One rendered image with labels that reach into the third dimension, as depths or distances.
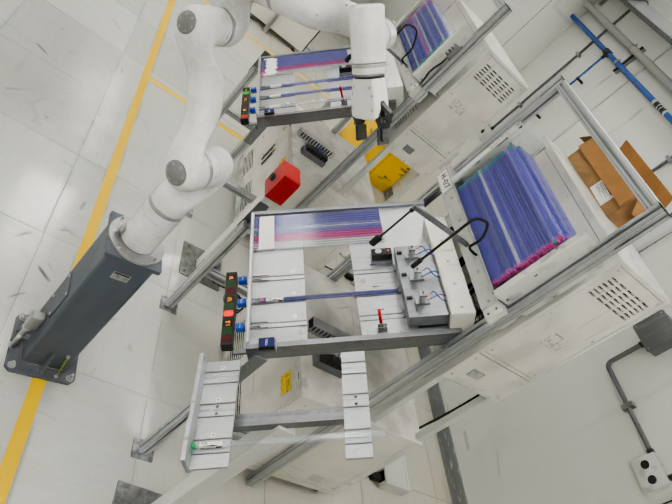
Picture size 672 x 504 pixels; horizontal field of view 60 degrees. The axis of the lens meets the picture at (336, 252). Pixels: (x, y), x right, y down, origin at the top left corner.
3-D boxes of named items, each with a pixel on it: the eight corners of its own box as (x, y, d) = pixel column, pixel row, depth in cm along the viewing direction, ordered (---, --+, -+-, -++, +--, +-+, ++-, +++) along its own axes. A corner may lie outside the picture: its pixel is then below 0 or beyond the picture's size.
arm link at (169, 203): (141, 194, 172) (184, 140, 160) (181, 184, 188) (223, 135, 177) (165, 225, 171) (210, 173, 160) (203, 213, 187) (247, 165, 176)
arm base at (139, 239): (104, 252, 174) (135, 215, 165) (111, 209, 186) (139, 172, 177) (162, 274, 185) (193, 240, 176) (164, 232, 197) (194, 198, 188)
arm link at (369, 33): (361, 60, 146) (345, 64, 139) (359, 4, 141) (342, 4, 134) (392, 60, 143) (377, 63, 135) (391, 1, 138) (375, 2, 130)
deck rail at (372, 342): (247, 360, 191) (245, 348, 187) (248, 355, 193) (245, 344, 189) (460, 343, 194) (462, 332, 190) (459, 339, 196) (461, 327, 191)
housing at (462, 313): (447, 341, 196) (451, 314, 186) (420, 244, 232) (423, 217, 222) (470, 340, 196) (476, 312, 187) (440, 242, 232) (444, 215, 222)
